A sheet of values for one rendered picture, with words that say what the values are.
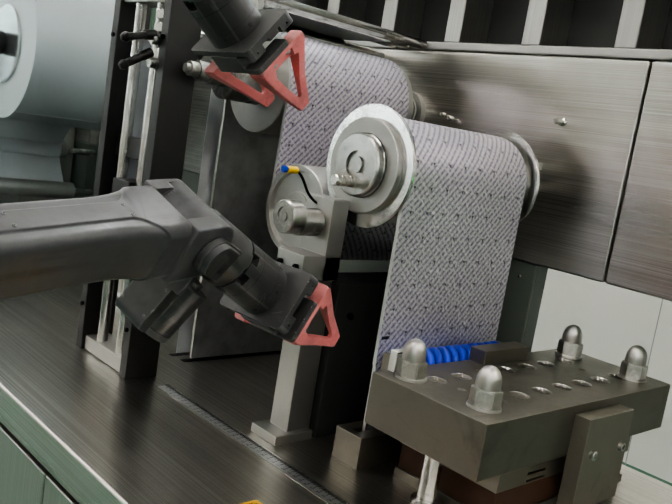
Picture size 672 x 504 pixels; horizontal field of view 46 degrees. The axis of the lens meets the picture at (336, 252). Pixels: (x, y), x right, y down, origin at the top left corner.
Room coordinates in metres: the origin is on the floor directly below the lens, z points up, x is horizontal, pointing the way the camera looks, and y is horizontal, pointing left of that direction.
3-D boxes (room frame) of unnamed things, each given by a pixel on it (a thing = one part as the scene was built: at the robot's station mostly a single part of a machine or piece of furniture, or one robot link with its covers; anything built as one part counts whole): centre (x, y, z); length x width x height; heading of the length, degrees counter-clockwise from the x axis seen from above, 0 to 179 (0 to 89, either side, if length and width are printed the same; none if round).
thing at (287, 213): (0.92, 0.06, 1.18); 0.04 x 0.02 x 0.04; 43
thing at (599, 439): (0.87, -0.34, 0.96); 0.10 x 0.03 x 0.11; 133
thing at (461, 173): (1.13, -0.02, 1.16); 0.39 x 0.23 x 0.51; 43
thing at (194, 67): (1.07, 0.21, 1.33); 0.06 x 0.03 x 0.03; 133
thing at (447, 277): (0.99, -0.15, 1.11); 0.23 x 0.01 x 0.18; 133
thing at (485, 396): (0.79, -0.18, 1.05); 0.04 x 0.04 x 0.04
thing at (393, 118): (0.95, -0.02, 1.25); 0.15 x 0.01 x 0.15; 43
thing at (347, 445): (0.99, -0.15, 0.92); 0.28 x 0.04 x 0.04; 133
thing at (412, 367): (0.85, -0.10, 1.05); 0.04 x 0.04 x 0.04
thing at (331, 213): (0.95, 0.03, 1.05); 0.06 x 0.05 x 0.31; 133
